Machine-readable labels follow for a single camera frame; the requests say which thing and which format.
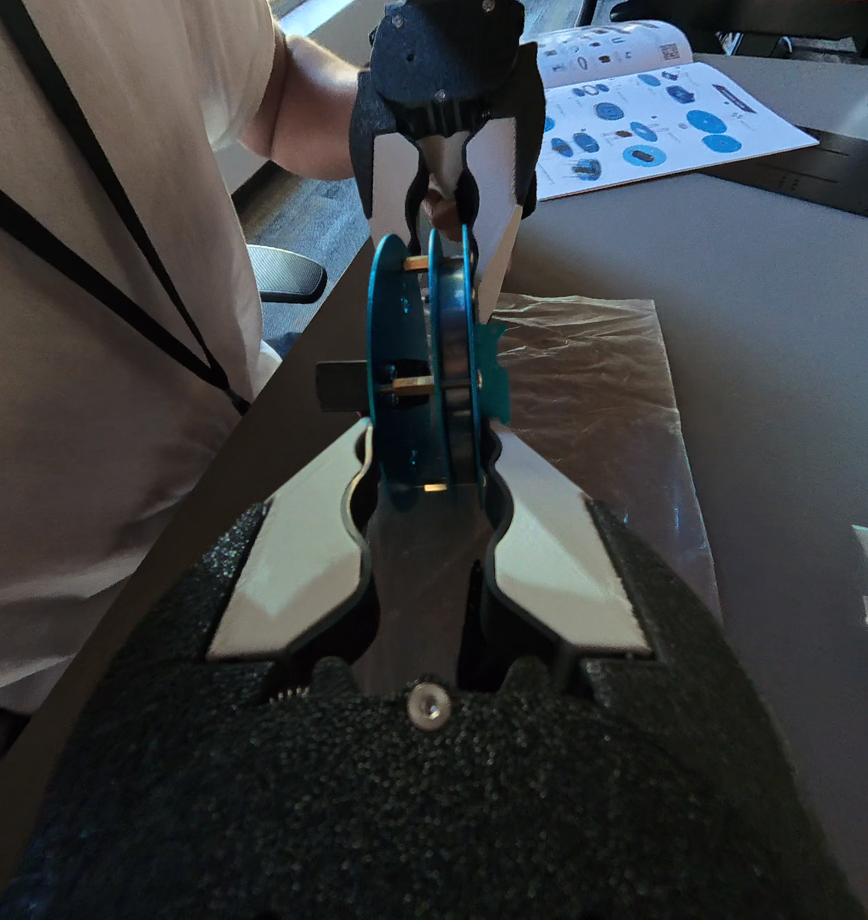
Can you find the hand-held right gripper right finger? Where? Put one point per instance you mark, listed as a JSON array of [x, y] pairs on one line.
[[563, 575]]

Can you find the blue round turntable base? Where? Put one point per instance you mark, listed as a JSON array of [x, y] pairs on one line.
[[391, 323]]

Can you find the black flat plate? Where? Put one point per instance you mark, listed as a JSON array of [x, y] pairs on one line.
[[836, 172]]

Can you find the grey chair armrest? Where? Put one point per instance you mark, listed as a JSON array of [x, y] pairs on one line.
[[290, 273]]

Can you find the person's left forearm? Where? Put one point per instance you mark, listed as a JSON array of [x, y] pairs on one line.
[[312, 108]]

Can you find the grey desk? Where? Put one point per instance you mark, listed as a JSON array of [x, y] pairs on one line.
[[764, 323]]

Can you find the instruction booklet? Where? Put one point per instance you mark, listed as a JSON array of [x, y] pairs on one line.
[[693, 108]]

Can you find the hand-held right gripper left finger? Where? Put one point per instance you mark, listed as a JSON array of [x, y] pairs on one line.
[[290, 568]]

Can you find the clear plastic bag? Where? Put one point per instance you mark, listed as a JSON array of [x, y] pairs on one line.
[[585, 395]]

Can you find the person's white shirt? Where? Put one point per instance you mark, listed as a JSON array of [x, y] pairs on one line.
[[82, 503]]

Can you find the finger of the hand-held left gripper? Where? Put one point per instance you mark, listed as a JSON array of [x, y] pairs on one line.
[[391, 180], [495, 180]]

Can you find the person's left hand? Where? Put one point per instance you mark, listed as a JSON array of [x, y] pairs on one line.
[[442, 214]]

